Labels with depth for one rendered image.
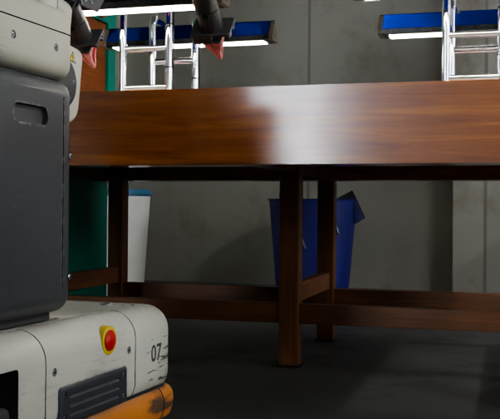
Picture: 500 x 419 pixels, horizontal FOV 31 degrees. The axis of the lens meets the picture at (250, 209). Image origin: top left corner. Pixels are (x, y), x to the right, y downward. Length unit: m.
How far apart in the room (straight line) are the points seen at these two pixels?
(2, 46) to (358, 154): 0.96
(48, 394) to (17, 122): 0.43
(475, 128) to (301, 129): 0.40
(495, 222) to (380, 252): 0.62
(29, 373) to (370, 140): 1.02
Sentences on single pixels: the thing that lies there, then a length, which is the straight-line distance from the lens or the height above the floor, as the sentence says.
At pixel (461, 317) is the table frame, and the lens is 2.69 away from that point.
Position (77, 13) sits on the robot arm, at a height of 0.96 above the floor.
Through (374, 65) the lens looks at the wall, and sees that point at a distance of 4.71.
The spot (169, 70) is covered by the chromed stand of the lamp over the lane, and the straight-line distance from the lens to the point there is 2.77.
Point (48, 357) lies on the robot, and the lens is 1.47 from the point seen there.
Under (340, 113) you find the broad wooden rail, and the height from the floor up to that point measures 0.70.
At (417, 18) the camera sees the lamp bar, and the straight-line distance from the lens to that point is 3.02.
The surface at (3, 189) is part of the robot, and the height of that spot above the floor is 0.50.
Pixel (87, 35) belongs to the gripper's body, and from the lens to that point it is 2.42.
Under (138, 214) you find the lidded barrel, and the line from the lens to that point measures 4.56.
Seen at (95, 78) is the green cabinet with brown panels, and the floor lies 0.98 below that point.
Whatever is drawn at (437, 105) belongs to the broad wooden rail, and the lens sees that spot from 2.10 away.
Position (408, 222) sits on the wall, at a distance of 4.62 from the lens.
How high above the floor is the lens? 0.47
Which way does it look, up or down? level
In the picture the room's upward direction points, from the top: straight up
